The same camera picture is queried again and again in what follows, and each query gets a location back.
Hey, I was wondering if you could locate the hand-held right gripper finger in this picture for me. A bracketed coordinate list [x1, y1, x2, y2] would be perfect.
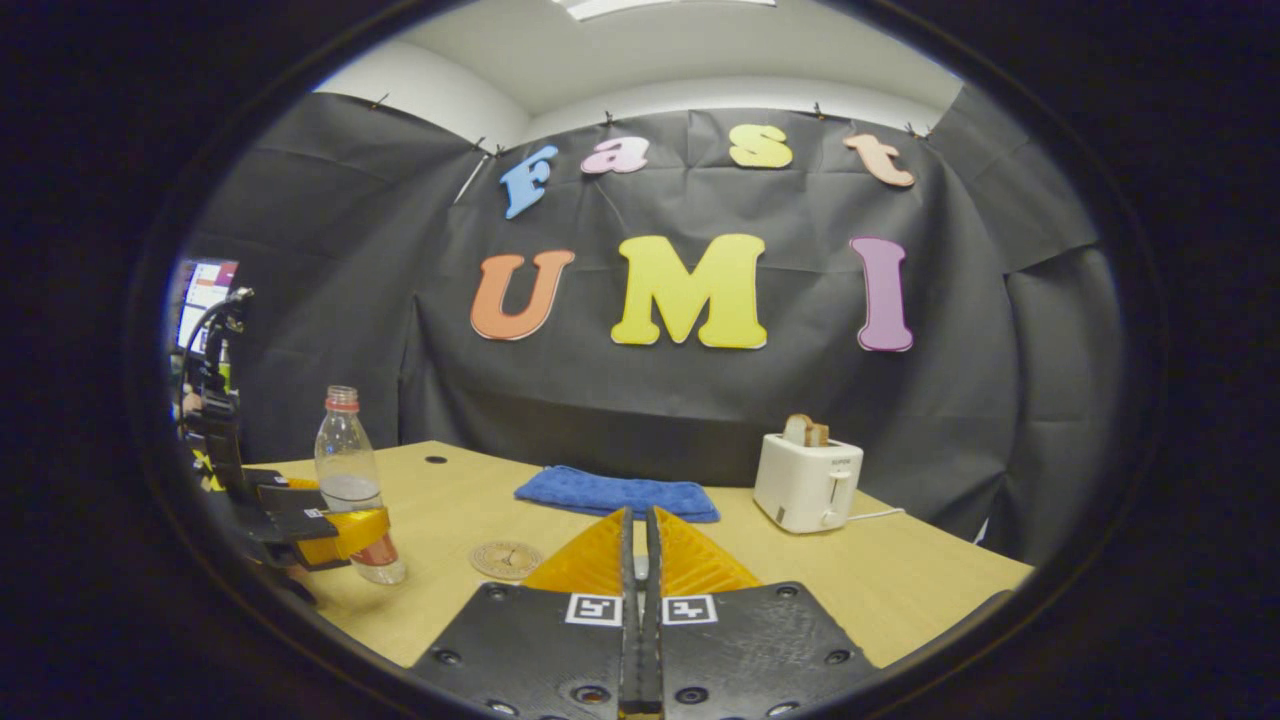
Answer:
[410, 507, 641, 720]
[643, 505, 881, 720]

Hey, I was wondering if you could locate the clear plastic water bottle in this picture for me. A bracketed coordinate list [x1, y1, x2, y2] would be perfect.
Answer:
[314, 386, 408, 586]

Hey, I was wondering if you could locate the round wooden coaster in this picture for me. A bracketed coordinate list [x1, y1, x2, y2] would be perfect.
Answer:
[469, 540, 545, 582]

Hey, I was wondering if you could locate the computer monitor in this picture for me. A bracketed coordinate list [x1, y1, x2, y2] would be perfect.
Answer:
[177, 258, 239, 353]

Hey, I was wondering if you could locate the blue folded towel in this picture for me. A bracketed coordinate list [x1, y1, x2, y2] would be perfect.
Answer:
[514, 465, 721, 524]

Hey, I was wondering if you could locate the white toaster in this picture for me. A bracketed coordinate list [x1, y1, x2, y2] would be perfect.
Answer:
[753, 432, 865, 535]

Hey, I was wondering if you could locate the ceiling light panel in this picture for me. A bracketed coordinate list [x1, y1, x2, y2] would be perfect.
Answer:
[553, 0, 776, 21]

